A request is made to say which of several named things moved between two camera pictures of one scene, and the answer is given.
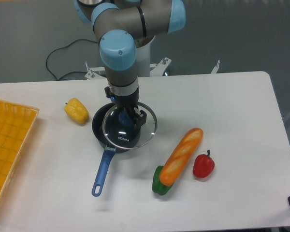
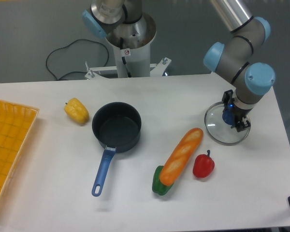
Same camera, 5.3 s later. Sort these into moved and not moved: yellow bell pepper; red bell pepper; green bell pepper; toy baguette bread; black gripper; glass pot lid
Moved: glass pot lid; black gripper
Not moved: green bell pepper; toy baguette bread; red bell pepper; yellow bell pepper
